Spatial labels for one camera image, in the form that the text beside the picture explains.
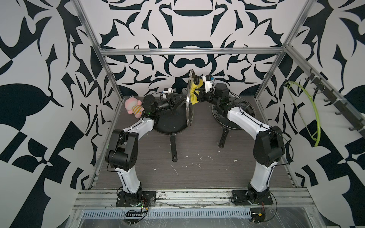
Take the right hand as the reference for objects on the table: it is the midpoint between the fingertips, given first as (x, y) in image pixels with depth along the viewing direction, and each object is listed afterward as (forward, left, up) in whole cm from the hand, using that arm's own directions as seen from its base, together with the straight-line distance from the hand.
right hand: (193, 88), depth 83 cm
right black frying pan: (-14, -22, -23) cm, 35 cm away
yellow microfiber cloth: (-5, 0, -3) cm, 6 cm away
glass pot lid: (-21, -11, +4) cm, 24 cm away
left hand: (-10, +4, +4) cm, 11 cm away
